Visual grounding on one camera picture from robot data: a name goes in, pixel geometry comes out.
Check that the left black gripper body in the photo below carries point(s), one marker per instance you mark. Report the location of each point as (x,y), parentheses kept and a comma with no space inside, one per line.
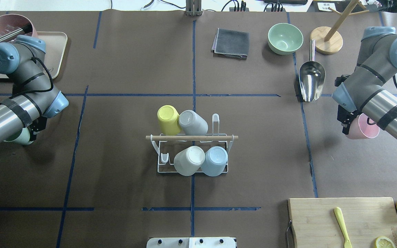
(38,126)

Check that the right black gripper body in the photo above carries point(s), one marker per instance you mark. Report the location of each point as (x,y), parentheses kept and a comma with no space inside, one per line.
(344,119)

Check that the pink cup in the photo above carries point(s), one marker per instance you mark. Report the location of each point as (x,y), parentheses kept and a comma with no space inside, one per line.
(362,127)

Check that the mint green cup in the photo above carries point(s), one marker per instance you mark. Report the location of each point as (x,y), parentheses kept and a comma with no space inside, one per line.
(22,137)

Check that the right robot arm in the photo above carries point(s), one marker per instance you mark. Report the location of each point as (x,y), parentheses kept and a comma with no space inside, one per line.
(363,90)

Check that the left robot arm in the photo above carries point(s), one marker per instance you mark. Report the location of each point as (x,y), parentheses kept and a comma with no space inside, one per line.
(34,95)

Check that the yellow cup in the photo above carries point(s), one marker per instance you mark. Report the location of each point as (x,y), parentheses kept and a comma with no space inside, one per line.
(168,117)

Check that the light blue cup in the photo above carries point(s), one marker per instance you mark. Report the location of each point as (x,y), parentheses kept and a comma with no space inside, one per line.
(215,161)

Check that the grey cup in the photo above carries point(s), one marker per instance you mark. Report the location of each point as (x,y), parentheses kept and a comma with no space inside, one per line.
(192,124)

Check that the cream white cup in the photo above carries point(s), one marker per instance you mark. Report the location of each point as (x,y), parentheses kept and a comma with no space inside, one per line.
(188,161)

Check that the stainless steel scoop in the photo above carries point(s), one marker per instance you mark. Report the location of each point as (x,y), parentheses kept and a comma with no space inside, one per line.
(311,77)

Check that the wooden mug tree stand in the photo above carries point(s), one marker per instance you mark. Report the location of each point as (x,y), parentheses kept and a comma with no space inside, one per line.
(327,40)

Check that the beige serving tray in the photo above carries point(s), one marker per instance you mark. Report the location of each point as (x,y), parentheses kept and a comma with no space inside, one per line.
(56,43)

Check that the yellow plastic knife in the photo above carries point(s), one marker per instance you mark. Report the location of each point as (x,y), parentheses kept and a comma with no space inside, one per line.
(341,222)

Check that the mint green bowl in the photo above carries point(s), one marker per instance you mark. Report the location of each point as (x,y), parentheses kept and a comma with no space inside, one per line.
(284,38)

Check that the pink bowl with ice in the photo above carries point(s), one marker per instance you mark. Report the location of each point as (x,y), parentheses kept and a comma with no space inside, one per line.
(10,22)

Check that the bamboo cutting board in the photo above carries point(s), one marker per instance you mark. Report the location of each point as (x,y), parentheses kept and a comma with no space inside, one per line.
(320,222)

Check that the lemon slice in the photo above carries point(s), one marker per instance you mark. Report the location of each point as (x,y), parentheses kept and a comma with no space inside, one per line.
(384,242)

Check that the grey folded cloth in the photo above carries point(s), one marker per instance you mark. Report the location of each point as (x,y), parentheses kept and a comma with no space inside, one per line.
(231,43)

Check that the white wire cup rack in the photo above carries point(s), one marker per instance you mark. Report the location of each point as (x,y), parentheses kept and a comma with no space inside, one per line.
(165,157)

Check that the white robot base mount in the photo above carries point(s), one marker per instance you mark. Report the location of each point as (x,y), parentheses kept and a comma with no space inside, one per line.
(192,242)

